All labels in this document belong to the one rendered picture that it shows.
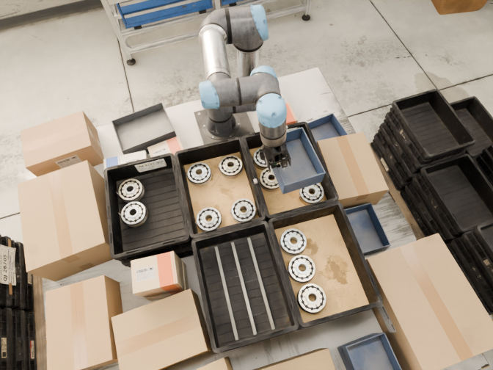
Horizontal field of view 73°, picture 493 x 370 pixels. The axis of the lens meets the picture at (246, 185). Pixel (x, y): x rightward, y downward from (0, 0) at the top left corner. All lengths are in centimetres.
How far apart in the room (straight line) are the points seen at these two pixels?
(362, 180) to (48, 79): 280
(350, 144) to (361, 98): 139
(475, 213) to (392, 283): 101
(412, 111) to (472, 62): 135
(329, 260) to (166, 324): 65
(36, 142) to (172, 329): 108
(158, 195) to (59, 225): 40
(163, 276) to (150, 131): 80
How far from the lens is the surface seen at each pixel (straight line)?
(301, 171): 122
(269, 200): 143
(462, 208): 222
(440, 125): 231
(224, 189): 146
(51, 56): 367
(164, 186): 151
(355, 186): 148
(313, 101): 191
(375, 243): 158
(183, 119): 186
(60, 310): 148
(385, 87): 307
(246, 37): 127
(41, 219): 158
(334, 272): 137
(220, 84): 93
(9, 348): 214
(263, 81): 94
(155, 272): 129
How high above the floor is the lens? 214
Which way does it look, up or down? 64 degrees down
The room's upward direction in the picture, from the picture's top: 4 degrees counter-clockwise
